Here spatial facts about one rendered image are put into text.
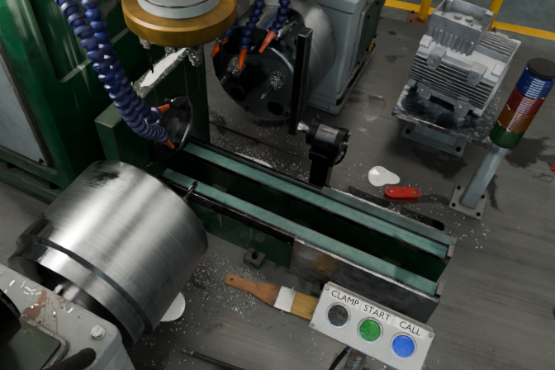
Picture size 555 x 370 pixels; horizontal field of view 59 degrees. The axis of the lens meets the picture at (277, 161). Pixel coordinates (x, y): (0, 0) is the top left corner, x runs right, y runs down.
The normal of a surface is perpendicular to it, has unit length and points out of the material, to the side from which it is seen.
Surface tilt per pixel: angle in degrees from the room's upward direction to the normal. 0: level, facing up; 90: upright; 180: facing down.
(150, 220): 36
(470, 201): 90
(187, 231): 62
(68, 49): 90
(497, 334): 0
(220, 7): 0
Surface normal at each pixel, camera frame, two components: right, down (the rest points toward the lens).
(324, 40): 0.79, -0.04
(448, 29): -0.57, 0.59
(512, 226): 0.05, -0.66
